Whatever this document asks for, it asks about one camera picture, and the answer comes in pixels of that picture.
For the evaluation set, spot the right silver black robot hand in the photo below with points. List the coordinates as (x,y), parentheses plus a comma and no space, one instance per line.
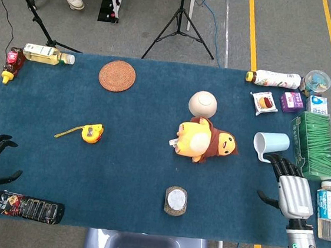
(294,196)

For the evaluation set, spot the yellow tape measure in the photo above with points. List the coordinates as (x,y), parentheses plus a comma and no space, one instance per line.
(91,134)

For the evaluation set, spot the clear water bottle blue label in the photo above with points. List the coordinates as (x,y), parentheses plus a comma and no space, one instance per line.
(329,212)

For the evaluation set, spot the clear box of green sachets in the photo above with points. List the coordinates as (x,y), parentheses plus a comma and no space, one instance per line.
(314,145)

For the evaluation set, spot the light blue mug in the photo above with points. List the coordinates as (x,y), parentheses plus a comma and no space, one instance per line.
(274,142)

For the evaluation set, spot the dark printed drink bottle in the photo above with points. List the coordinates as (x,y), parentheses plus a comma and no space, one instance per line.
(26,207)

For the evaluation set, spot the purple small box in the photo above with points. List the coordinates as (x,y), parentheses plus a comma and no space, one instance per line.
(291,102)

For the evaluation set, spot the white blue milk carton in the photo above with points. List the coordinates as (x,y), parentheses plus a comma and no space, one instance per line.
(317,105)

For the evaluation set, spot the white snack packet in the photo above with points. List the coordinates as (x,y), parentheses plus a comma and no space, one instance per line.
(264,103)

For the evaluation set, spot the yellow plush toy brown hood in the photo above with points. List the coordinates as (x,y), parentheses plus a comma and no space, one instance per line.
(199,141)

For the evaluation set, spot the honey bottle with yellow cap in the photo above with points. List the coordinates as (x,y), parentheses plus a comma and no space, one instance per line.
(13,63)

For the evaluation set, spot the grain jar with black lid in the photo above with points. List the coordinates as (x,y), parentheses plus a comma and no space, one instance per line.
(176,200)

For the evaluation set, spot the clear round tub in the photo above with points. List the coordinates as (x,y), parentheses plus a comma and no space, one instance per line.
(317,80)

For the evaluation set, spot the white labelled bottle yellow cap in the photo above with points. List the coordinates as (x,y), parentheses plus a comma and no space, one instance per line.
(276,79)

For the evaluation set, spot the beige upturned bowl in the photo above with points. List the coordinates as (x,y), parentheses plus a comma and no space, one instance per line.
(203,104)

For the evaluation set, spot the clear bottle of yellow oil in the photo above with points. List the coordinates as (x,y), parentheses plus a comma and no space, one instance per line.
(42,54)

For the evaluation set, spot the black slanted light stand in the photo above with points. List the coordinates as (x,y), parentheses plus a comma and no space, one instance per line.
(41,23)

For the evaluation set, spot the blue carpet table mat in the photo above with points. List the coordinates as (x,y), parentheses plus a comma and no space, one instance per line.
(138,156)

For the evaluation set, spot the round woven rattan coaster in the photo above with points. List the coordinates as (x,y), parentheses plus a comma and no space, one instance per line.
(117,76)

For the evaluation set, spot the black power strip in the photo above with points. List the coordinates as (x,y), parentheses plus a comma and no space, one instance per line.
(106,8)

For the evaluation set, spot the black camera tripod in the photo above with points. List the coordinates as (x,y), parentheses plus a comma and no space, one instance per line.
(180,13)

